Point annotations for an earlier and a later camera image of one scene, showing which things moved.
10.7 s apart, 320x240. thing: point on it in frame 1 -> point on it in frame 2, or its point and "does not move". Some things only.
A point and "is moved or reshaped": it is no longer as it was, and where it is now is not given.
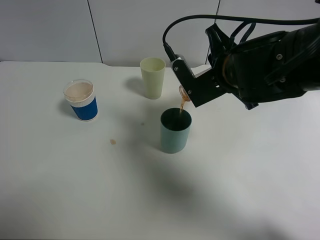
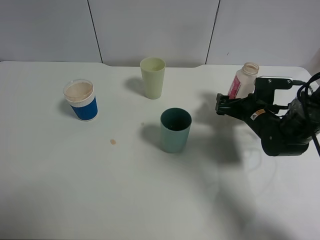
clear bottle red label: (184, 96) is moved or reshaped
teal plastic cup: (175, 128) does not move
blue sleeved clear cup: (81, 95) does not move
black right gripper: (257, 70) -> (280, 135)
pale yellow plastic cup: (153, 69) does not move
